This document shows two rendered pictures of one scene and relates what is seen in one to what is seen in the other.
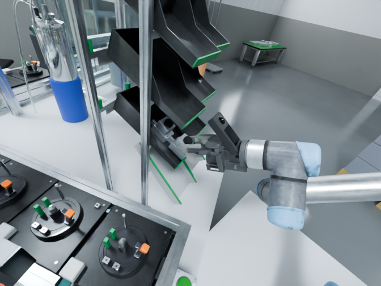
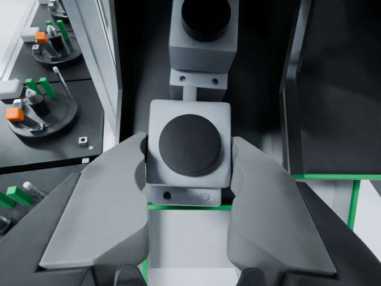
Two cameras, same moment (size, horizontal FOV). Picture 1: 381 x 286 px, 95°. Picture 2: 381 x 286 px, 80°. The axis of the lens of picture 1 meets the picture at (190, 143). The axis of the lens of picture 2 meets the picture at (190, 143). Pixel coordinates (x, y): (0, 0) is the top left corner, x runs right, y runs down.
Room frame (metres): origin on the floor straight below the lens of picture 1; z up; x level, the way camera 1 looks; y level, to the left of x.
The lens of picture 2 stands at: (0.40, -0.05, 1.37)
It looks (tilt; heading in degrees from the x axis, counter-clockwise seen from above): 54 degrees down; 66
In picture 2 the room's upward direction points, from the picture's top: 4 degrees clockwise
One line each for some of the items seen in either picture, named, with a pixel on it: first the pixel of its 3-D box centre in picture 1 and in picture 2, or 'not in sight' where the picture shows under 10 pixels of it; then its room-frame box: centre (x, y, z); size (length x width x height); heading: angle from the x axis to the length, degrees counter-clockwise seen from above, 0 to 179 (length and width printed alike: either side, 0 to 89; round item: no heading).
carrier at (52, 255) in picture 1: (54, 211); (38, 103); (0.24, 0.39, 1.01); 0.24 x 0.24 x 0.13; 79
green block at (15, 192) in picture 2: (113, 234); (20, 196); (0.22, 0.17, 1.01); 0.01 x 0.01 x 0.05; 79
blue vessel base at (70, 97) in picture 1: (70, 98); not in sight; (0.93, 0.81, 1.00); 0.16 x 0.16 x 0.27
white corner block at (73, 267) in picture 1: (73, 270); not in sight; (0.12, 0.25, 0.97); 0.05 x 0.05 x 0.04; 79
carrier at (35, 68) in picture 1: (29, 66); not in sight; (1.20, 1.30, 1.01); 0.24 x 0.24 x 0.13; 79
